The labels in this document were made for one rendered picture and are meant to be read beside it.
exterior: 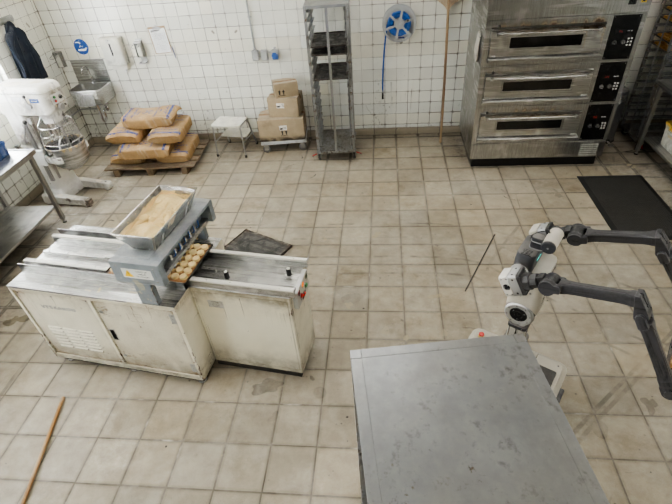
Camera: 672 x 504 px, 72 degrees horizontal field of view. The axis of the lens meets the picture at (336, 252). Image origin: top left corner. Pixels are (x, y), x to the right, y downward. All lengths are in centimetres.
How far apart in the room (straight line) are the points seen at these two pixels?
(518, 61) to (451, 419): 458
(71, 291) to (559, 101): 491
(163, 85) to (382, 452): 639
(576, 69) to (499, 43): 88
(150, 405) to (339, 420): 136
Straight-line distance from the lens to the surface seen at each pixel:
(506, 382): 127
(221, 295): 306
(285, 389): 348
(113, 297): 329
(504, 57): 542
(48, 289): 362
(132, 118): 652
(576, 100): 575
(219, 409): 350
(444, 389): 123
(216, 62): 669
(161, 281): 290
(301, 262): 304
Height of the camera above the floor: 282
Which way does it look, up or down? 39 degrees down
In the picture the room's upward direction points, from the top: 5 degrees counter-clockwise
